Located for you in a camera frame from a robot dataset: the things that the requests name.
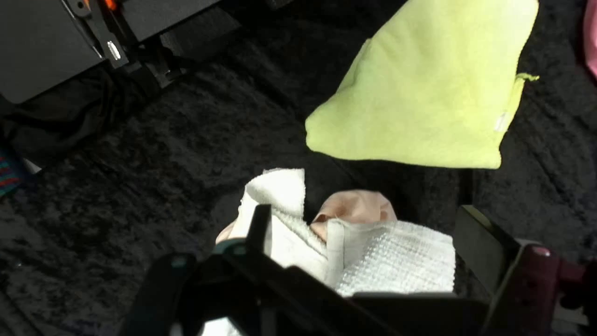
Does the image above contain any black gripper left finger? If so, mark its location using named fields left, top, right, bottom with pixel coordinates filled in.
left=247, top=205, right=271, bottom=252

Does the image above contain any white cloth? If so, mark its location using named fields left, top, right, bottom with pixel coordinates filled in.
left=199, top=166, right=460, bottom=336

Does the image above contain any peach pink garment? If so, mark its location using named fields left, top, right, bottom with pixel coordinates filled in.
left=310, top=188, right=398, bottom=240

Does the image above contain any pink cloth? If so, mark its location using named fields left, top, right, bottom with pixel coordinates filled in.
left=583, top=0, right=597, bottom=78

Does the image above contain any yellow cloth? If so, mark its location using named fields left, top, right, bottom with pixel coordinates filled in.
left=305, top=0, right=540, bottom=170

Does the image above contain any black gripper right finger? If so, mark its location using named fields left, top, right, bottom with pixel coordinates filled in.
left=456, top=205, right=521, bottom=295

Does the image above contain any black tablecloth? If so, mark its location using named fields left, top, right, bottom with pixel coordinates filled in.
left=0, top=0, right=597, bottom=336

